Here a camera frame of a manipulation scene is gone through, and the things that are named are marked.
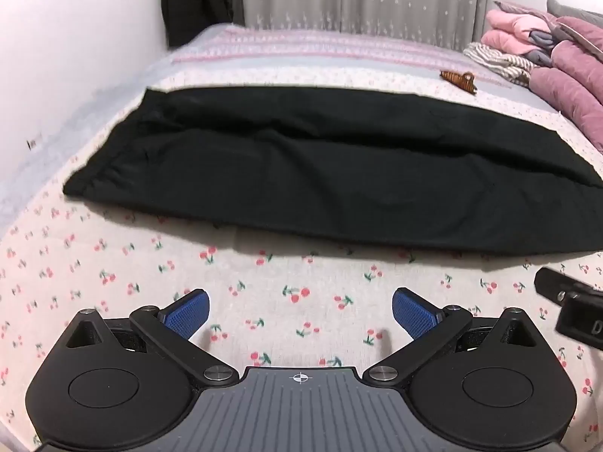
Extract cherry print bed sheet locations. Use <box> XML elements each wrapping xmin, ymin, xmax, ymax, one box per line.
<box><xmin>0</xmin><ymin>23</ymin><xmax>603</xmax><ymax>452</ymax></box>

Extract grey pillow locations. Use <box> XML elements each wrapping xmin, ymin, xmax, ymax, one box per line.
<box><xmin>546</xmin><ymin>0</ymin><xmax>603</xmax><ymax>22</ymax></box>

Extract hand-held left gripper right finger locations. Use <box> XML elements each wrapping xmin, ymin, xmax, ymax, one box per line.
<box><xmin>363</xmin><ymin>287</ymin><xmax>541</xmax><ymax>384</ymax></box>

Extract grey dotted curtain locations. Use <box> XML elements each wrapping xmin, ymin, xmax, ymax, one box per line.
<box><xmin>238</xmin><ymin>0</ymin><xmax>493</xmax><ymax>52</ymax></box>

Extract brown hair claw clip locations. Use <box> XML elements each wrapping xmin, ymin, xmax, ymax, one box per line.
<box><xmin>439</xmin><ymin>70</ymin><xmax>478</xmax><ymax>96</ymax></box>

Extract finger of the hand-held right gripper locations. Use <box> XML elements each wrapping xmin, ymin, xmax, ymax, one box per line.
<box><xmin>534</xmin><ymin>267</ymin><xmax>603</xmax><ymax>340</ymax></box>

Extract dark hanging clothes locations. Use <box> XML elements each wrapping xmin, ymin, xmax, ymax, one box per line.
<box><xmin>161</xmin><ymin>0</ymin><xmax>246</xmax><ymax>49</ymax></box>

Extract grey striped cloth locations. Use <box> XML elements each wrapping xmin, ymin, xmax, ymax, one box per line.
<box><xmin>463</xmin><ymin>41</ymin><xmax>535</xmax><ymax>88</ymax></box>

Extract black pants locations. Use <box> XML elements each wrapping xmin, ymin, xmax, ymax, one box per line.
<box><xmin>62</xmin><ymin>86</ymin><xmax>603</xmax><ymax>257</ymax></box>

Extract pink folded clothes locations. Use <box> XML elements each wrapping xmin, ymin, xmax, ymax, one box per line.
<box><xmin>481</xmin><ymin>8</ymin><xmax>561</xmax><ymax>64</ymax></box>

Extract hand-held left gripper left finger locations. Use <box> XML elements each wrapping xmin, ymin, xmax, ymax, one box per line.
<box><xmin>65</xmin><ymin>289</ymin><xmax>239</xmax><ymax>385</ymax></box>

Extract grey folded cloth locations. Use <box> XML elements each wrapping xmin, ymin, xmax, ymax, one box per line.
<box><xmin>528</xmin><ymin>31</ymin><xmax>566</xmax><ymax>67</ymax></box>

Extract purple quilted jacket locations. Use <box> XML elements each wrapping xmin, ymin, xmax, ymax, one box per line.
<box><xmin>528</xmin><ymin>14</ymin><xmax>603</xmax><ymax>151</ymax></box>

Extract pink striped blanket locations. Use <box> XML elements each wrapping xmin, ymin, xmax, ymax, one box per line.
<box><xmin>170</xmin><ymin>26</ymin><xmax>519</xmax><ymax>86</ymax></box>

